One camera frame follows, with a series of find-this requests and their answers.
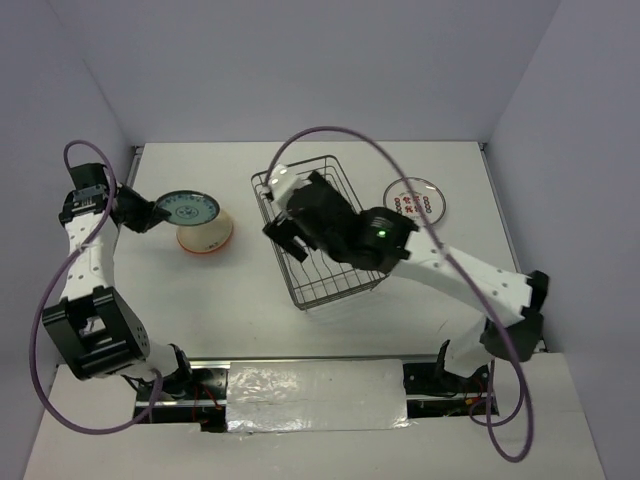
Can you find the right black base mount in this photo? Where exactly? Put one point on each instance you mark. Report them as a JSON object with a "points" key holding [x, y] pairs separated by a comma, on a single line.
{"points": [[434, 394]]}

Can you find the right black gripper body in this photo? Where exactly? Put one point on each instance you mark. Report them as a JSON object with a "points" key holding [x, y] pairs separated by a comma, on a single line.
{"points": [[331, 248]]}

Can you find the silver foil covered panel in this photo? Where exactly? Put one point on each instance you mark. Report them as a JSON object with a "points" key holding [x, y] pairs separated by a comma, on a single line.
{"points": [[285, 397]]}

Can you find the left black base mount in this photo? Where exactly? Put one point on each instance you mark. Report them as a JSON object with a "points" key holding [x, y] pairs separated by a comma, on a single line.
{"points": [[200, 403]]}

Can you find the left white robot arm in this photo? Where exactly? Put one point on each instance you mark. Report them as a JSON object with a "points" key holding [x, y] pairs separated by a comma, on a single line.
{"points": [[95, 330]]}

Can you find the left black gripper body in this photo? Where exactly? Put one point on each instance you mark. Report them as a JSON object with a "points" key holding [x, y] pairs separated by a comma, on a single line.
{"points": [[136, 211]]}

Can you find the white plate with pink pattern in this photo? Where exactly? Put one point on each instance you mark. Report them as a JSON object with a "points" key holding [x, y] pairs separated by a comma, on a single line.
{"points": [[426, 195]]}

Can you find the cream plate with dark edge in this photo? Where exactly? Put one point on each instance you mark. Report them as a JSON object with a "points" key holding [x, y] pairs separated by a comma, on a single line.
{"points": [[207, 235]]}

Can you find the green rimmed white plate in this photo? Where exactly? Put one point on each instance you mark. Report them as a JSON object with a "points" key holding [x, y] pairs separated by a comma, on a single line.
{"points": [[188, 207]]}

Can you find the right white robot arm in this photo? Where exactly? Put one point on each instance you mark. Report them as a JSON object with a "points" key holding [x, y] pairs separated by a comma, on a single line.
{"points": [[510, 302]]}

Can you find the metal wire dish rack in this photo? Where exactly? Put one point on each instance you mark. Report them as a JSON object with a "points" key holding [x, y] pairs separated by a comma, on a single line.
{"points": [[318, 279]]}

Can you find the orange plate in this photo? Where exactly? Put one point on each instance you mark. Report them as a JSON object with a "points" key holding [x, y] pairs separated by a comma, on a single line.
{"points": [[213, 250]]}

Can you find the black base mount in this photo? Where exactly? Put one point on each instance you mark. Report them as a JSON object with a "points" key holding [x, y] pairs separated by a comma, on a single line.
{"points": [[200, 403], [434, 394]]}

